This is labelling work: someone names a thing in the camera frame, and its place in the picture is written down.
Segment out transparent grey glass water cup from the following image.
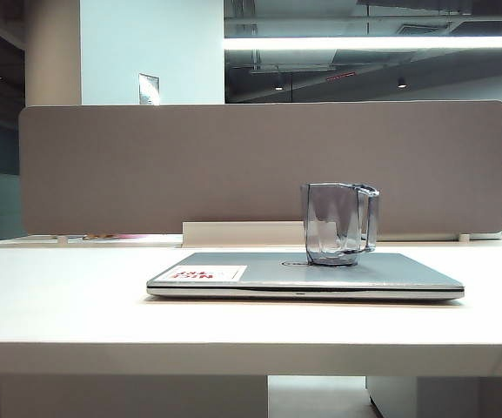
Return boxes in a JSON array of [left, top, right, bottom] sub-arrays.
[[300, 182, 381, 267]]

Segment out silver Dell laptop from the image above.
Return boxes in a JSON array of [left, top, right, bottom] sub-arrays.
[[145, 251, 465, 301]]

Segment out beige fabric desk partition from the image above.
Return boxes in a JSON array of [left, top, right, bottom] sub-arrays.
[[17, 99, 502, 241]]

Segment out white red Nice Try sticker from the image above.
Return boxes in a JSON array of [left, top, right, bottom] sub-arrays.
[[166, 264, 248, 283]]

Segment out pink and orange papers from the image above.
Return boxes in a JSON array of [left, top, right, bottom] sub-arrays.
[[65, 233, 147, 241]]

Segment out long white ceiling light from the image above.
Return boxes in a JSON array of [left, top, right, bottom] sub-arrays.
[[223, 36, 502, 51]]

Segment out white desk support panel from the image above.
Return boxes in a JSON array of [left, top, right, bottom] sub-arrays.
[[0, 374, 269, 418]]

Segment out framed wall notice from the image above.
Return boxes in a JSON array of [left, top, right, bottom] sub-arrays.
[[138, 72, 161, 106]]

